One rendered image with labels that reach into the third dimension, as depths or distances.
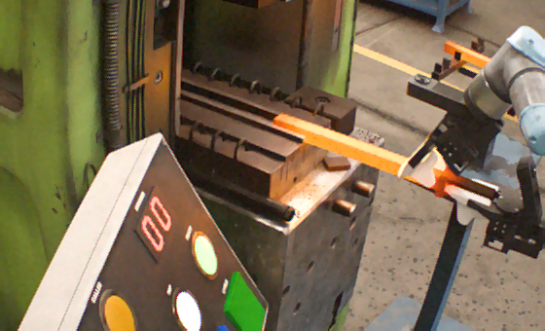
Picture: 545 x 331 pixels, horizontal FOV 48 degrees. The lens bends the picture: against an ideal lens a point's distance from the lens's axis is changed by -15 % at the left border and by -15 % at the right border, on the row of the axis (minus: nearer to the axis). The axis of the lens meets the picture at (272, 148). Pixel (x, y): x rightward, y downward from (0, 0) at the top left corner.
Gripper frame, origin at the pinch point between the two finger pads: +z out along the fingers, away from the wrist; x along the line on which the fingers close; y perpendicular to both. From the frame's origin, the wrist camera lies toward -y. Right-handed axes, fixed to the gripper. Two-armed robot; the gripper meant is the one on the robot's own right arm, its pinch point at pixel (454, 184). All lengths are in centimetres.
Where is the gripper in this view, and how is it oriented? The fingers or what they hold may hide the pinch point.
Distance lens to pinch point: 113.9
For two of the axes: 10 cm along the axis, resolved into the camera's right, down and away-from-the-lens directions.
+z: -8.5, -3.2, 4.3
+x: 5.3, -4.1, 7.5
